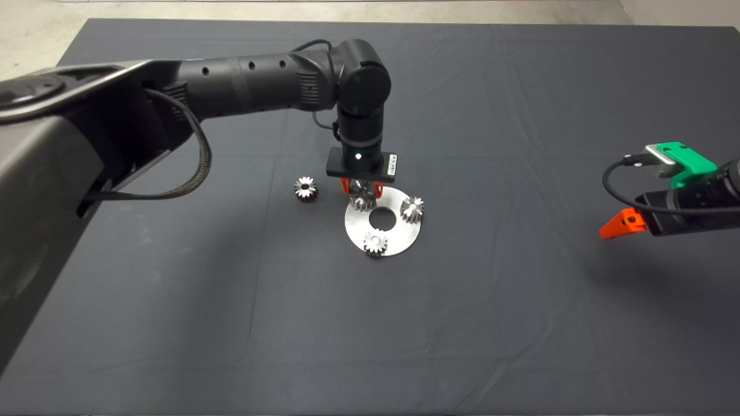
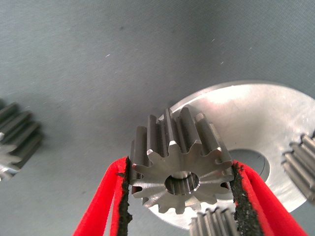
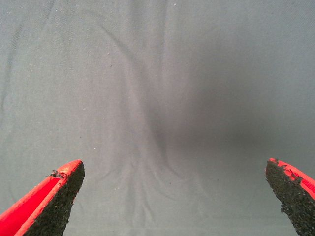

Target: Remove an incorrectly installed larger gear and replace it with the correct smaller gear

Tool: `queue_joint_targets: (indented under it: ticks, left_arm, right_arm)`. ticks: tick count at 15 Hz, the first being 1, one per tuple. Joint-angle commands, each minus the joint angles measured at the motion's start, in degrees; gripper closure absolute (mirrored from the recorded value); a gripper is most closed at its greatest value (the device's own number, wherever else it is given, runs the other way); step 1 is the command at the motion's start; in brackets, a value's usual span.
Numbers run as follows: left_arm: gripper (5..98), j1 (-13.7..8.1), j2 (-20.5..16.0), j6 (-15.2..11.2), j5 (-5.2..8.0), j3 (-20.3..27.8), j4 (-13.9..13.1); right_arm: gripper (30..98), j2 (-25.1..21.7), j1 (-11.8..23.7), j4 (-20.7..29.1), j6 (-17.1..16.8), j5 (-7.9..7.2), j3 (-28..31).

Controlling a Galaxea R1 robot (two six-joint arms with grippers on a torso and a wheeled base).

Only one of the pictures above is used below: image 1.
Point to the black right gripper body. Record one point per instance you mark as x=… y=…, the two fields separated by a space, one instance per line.
x=694 y=211

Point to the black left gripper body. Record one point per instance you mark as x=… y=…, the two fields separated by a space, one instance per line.
x=361 y=167

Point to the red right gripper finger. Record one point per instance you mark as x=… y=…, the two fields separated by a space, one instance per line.
x=621 y=224

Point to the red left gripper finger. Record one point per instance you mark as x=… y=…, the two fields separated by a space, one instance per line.
x=377 y=189
x=345 y=185

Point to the larger steel gear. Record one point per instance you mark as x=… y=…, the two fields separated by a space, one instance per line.
x=361 y=202

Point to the small steel gear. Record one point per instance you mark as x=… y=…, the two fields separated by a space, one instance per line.
x=305 y=189
x=374 y=241
x=413 y=209

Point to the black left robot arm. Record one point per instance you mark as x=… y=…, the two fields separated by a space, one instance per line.
x=248 y=81

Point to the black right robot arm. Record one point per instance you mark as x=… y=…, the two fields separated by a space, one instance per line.
x=735 y=190

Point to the round metal plate with hole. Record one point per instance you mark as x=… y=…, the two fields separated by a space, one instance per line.
x=399 y=237

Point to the dark grey table cloth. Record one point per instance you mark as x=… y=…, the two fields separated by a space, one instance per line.
x=173 y=318

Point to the green right camera mount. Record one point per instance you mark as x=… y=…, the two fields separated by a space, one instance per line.
x=685 y=162

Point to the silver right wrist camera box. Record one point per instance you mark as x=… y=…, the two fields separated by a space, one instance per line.
x=659 y=159

